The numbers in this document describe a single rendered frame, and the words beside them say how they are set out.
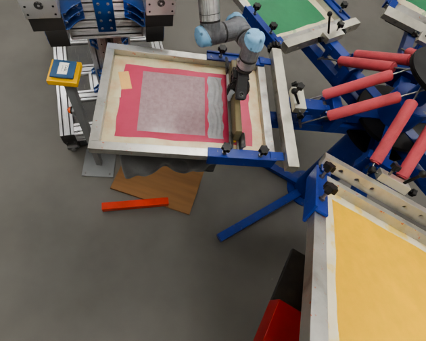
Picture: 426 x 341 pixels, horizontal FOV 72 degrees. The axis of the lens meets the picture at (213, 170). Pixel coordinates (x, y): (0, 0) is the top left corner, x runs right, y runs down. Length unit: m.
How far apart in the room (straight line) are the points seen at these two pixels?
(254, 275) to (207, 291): 0.34
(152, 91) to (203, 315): 1.41
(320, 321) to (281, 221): 1.73
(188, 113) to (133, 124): 0.26
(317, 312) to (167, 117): 1.01
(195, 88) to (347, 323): 1.15
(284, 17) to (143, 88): 1.02
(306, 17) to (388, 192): 1.25
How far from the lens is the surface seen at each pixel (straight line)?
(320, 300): 0.69
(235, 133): 1.27
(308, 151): 2.71
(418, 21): 2.16
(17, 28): 3.36
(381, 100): 1.51
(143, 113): 1.39
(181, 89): 1.48
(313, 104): 1.52
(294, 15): 2.11
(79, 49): 2.76
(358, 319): 0.80
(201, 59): 1.58
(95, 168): 2.34
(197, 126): 1.36
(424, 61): 1.60
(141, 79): 1.51
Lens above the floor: 2.08
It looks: 63 degrees down
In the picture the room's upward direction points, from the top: 22 degrees clockwise
